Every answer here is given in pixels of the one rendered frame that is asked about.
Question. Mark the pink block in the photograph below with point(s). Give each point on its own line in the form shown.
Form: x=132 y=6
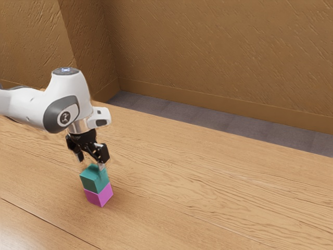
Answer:
x=100 y=196

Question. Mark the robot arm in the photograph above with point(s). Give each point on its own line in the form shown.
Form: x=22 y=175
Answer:
x=39 y=104

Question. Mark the teal block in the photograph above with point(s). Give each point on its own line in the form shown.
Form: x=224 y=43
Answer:
x=94 y=179

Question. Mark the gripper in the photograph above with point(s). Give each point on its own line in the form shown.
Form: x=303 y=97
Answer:
x=82 y=138

